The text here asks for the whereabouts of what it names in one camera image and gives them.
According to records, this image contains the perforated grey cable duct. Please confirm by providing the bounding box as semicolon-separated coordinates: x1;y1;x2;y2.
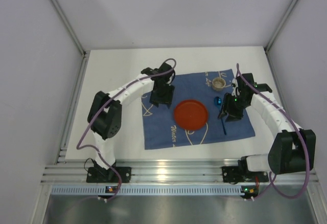
51;185;258;196

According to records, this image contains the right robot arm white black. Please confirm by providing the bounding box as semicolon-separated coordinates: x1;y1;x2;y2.
218;73;316;175

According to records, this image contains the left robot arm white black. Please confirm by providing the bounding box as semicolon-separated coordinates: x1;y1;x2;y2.
87;62;175;170

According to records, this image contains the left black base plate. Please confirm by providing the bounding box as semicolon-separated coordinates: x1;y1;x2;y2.
86;159;132;183

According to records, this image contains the small beige cup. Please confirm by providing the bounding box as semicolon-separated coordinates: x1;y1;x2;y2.
212;77;226;92

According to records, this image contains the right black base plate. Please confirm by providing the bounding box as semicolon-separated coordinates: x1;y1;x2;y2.
221;157;269;185

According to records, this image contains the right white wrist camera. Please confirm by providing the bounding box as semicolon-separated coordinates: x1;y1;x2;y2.
231;79;239;97

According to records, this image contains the aluminium mounting rail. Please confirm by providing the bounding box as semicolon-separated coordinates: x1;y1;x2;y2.
40;142;320;186

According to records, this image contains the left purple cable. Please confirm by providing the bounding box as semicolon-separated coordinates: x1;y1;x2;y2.
76;58;178;201

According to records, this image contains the left aluminium corner post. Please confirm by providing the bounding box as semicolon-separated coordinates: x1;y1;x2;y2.
50;0;86;58

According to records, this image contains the blue cloth placemat fish print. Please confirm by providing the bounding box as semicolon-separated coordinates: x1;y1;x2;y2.
141;69;255;150

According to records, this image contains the aluminium corner post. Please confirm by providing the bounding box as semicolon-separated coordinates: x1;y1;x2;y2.
264;0;300;55
50;0;86;58

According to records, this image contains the red round plate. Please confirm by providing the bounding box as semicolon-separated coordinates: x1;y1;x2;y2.
173;100;208;130

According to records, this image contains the blue metallic spoon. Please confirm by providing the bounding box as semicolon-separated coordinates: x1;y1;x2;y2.
214;96;227;135

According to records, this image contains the right aluminium corner post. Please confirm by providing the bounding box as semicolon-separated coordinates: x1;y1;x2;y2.
264;0;300;55

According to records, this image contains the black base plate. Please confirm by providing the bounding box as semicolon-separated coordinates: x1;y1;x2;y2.
86;159;132;183
221;157;269;185

